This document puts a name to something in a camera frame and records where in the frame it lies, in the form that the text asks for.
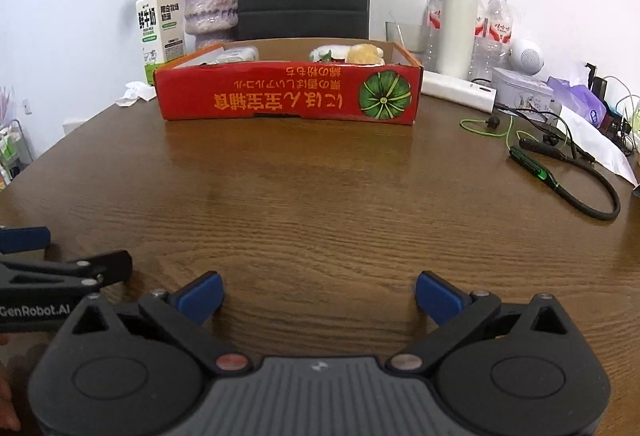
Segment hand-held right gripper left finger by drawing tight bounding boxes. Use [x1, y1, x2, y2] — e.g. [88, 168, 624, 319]
[70, 271, 253, 374]

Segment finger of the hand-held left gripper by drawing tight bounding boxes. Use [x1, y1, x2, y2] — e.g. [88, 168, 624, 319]
[0, 251, 133, 291]
[0, 226, 52, 257]

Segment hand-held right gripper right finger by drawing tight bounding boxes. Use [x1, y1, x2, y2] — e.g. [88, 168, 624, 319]
[385, 270, 571, 374]

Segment red cardboard box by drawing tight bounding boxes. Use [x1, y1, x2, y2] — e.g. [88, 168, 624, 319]
[152, 40, 425, 125]

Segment yellow white plush toy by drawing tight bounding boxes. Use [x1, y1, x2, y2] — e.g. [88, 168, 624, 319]
[309, 43, 386, 66]

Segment person's left hand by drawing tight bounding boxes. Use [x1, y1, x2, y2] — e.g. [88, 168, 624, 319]
[0, 336, 23, 434]

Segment black green neckband earphones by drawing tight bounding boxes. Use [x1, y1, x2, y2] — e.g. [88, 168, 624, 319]
[460, 113, 622, 221]

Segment crumpled white tissue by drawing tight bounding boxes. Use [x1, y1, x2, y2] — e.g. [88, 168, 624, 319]
[116, 80, 158, 107]

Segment white power strip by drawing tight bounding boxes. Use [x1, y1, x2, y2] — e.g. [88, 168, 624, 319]
[420, 70, 499, 113]

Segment white paper sheet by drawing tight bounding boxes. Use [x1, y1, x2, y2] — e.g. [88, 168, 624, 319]
[552, 108, 638, 187]

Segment white tin box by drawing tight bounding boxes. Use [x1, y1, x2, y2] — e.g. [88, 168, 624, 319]
[491, 67, 555, 117]

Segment white green milk carton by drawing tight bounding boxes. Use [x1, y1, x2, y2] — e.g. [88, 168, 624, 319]
[136, 0, 187, 85]

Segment purple plastic bag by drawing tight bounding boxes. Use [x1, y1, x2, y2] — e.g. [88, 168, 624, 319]
[546, 76, 607, 127]

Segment clear drinking glass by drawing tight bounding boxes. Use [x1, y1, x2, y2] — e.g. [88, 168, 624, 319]
[385, 22, 431, 64]

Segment white round speaker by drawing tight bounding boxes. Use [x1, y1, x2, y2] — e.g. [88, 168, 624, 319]
[509, 38, 546, 75]

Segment black stand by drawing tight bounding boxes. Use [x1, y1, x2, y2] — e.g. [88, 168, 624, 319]
[585, 62, 608, 114]

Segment white thermos bottle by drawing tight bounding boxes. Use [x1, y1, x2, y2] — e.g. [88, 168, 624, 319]
[437, 0, 480, 80]

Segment clear plastic water bottle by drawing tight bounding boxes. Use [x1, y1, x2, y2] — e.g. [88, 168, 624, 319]
[424, 0, 447, 66]
[472, 0, 516, 81]

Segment mottled pink stone vase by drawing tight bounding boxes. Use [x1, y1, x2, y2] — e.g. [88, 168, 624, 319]
[183, 0, 241, 50]

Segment tangled charging cables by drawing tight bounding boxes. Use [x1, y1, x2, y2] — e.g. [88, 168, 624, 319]
[602, 76, 640, 154]

